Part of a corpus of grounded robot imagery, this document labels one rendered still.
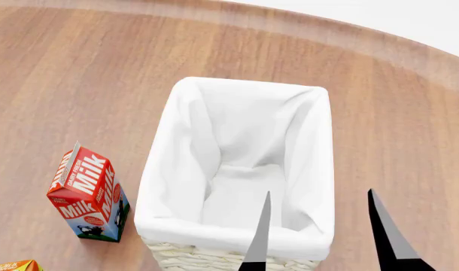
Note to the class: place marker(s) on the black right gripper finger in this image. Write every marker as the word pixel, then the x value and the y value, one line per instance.
pixel 259 245
pixel 393 242

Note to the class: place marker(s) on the white lined wicker basket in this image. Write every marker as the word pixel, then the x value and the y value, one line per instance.
pixel 184 258

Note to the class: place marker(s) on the white cloth basket liner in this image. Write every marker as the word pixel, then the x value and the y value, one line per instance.
pixel 237 132

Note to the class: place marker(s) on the red milk carton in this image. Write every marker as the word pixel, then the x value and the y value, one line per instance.
pixel 88 194

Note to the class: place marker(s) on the orange juice carton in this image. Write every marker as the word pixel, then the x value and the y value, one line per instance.
pixel 15 266

